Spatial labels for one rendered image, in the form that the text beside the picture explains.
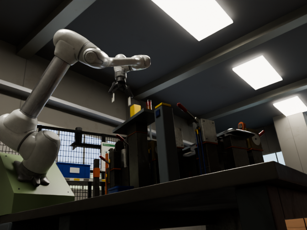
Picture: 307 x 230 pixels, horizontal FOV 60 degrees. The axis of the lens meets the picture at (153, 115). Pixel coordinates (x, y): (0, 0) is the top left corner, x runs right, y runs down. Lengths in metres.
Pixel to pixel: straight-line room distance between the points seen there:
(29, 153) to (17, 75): 3.20
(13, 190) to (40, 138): 0.29
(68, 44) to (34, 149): 0.61
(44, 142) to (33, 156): 0.10
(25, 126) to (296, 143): 7.75
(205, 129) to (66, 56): 0.87
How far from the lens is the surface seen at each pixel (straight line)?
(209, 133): 1.32
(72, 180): 2.41
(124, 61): 1.89
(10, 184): 1.60
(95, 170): 2.46
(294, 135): 8.66
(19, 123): 1.65
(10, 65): 4.76
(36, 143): 1.60
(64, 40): 1.63
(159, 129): 1.30
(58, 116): 4.80
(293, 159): 8.56
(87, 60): 1.54
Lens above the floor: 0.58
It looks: 23 degrees up
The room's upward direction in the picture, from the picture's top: 4 degrees counter-clockwise
